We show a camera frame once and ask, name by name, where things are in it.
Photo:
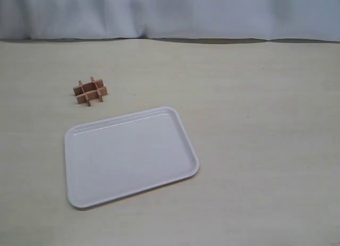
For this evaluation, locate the wooden notched bar front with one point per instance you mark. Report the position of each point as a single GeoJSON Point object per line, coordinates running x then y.
{"type": "Point", "coordinates": [89, 96]}

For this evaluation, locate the white plastic tray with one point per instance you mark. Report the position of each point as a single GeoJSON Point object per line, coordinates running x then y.
{"type": "Point", "coordinates": [118, 157]}

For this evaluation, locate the white backdrop cloth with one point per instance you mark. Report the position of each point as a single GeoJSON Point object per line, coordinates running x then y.
{"type": "Point", "coordinates": [188, 19]}

